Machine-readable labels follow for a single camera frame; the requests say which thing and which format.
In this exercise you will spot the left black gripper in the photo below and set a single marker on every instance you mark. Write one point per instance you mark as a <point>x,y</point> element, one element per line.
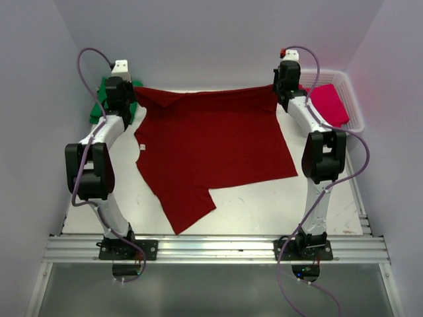
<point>129,85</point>

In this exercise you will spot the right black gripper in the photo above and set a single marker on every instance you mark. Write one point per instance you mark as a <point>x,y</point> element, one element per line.
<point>275,70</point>

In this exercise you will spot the dark red t shirt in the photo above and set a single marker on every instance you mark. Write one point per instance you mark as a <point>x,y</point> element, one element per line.
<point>193,142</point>

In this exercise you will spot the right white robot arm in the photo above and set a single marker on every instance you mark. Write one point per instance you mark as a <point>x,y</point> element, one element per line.
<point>322,162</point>

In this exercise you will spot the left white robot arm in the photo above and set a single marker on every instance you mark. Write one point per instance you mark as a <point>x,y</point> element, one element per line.
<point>90,175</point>

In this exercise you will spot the folded green t shirt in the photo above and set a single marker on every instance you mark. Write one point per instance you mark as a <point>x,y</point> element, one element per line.
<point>96,113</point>

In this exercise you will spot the pink red t shirt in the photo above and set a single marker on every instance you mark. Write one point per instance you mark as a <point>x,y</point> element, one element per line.
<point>328,103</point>

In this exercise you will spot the white plastic basket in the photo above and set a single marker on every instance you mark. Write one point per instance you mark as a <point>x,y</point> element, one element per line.
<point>344,90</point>

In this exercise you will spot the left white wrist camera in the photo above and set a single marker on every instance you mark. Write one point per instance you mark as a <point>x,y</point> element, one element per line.
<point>121,69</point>

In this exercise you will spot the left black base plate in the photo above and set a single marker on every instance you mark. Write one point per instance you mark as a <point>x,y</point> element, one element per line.
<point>145,249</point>

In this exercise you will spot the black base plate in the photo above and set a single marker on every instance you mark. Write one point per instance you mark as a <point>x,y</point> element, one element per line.
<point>145,249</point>
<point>292,253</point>

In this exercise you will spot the aluminium extrusion rail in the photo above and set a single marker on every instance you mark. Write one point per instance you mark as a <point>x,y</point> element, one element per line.
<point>215,249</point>

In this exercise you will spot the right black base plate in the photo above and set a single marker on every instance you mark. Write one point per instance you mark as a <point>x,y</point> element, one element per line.
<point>292,253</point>

